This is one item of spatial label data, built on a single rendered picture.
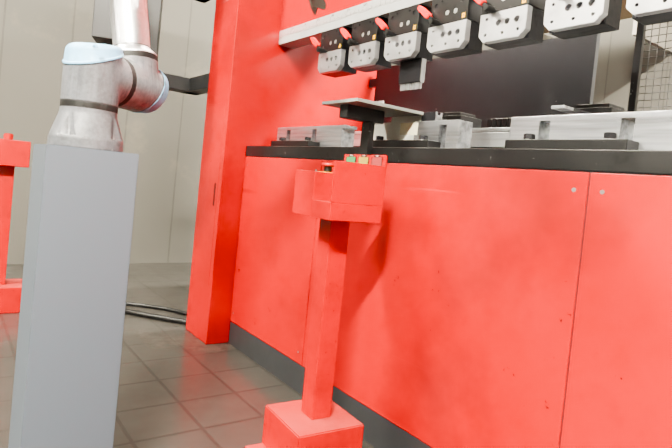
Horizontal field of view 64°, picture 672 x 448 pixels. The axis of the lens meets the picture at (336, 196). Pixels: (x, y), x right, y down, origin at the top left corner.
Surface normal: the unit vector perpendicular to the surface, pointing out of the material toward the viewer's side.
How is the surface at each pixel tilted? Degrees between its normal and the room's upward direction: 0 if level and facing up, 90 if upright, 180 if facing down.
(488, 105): 90
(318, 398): 90
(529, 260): 90
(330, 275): 90
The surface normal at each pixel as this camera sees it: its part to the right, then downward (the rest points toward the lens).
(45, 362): 0.59, 0.08
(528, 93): -0.81, -0.07
